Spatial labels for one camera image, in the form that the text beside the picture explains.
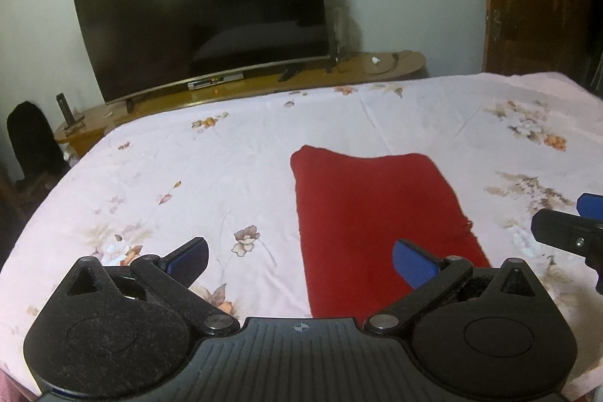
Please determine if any red knitted sweater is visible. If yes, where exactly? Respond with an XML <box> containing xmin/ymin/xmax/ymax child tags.
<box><xmin>290</xmin><ymin>146</ymin><xmax>490</xmax><ymax>321</ymax></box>

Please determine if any white floral bed sheet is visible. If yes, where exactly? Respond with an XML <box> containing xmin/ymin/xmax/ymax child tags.
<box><xmin>1</xmin><ymin>72</ymin><xmax>602</xmax><ymax>400</ymax></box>

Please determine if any wooden tv console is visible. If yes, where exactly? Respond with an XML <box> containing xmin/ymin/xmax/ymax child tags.
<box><xmin>54</xmin><ymin>50</ymin><xmax>426</xmax><ymax>156</ymax></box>

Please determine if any silver set-top box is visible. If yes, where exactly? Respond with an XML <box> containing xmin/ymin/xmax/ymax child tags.
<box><xmin>187</xmin><ymin>72</ymin><xmax>244</xmax><ymax>91</ymax></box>

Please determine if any black remote on stand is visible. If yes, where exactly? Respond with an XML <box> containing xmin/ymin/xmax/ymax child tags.
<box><xmin>56</xmin><ymin>93</ymin><xmax>84</xmax><ymax>128</ymax></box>

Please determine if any black chair back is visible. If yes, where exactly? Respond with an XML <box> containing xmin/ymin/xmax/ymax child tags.
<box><xmin>7</xmin><ymin>101</ymin><xmax>69</xmax><ymax>179</ymax></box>

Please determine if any clear glass vase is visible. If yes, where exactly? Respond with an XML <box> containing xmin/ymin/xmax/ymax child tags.
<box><xmin>330</xmin><ymin>7</ymin><xmax>346</xmax><ymax>61</ymax></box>

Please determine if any black curved television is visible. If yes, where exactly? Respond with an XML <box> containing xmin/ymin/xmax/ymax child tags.
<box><xmin>73</xmin><ymin>0</ymin><xmax>329</xmax><ymax>102</ymax></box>

